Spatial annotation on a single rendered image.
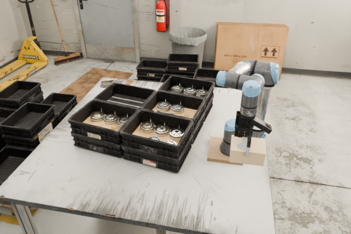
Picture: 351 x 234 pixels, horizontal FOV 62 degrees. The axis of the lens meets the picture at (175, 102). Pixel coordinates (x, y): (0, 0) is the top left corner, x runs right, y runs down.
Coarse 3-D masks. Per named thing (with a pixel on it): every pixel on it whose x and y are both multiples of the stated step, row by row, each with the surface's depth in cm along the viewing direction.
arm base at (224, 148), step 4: (224, 140) 193; (220, 144) 199; (224, 144) 194; (228, 144) 191; (220, 148) 197; (224, 148) 195; (228, 148) 192; (224, 152) 194; (228, 152) 193; (228, 156) 194
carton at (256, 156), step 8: (232, 136) 147; (232, 144) 142; (256, 144) 142; (264, 144) 142; (232, 152) 139; (240, 152) 138; (256, 152) 137; (264, 152) 137; (232, 160) 141; (240, 160) 140; (248, 160) 139; (256, 160) 138
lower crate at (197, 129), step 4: (204, 112) 223; (200, 120) 214; (200, 124) 220; (196, 128) 208; (200, 128) 223; (192, 132) 201; (196, 132) 215; (196, 136) 214; (192, 140) 207; (192, 144) 207
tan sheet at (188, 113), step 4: (156, 108) 226; (184, 108) 226; (164, 112) 221; (168, 112) 221; (184, 112) 221; (188, 112) 221; (192, 112) 221; (184, 116) 216; (188, 116) 216; (192, 116) 216
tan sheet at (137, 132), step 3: (141, 123) 209; (138, 126) 206; (138, 129) 203; (135, 132) 200; (138, 132) 200; (141, 132) 200; (153, 132) 200; (138, 135) 197; (141, 135) 197; (144, 135) 197; (147, 135) 197; (150, 135) 197; (153, 135) 197; (168, 135) 197; (162, 138) 194; (165, 138) 194; (168, 138) 194; (162, 141) 191; (174, 141) 191; (177, 141) 191
